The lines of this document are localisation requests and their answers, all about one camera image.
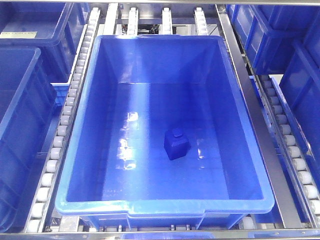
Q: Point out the blue plastic bottle-shaped part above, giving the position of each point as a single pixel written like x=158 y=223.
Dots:
x=176 y=143

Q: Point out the blue plastic target bin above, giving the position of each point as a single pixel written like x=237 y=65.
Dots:
x=116 y=170

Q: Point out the blue plastic bin left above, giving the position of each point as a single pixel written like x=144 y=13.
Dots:
x=27 y=100

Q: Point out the blue bin upper left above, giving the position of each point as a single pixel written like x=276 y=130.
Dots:
x=53 y=27

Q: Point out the blue bin upper right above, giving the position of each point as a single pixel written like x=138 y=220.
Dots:
x=267 y=32

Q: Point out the blue plastic bin right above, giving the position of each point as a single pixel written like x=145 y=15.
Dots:
x=300 y=86

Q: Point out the white roller track right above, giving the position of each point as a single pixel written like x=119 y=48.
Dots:
x=294 y=155

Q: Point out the white roller track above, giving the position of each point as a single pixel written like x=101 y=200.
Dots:
x=294 y=155
x=49 y=179

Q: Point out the white roller track left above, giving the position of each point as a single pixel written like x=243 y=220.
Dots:
x=49 y=179

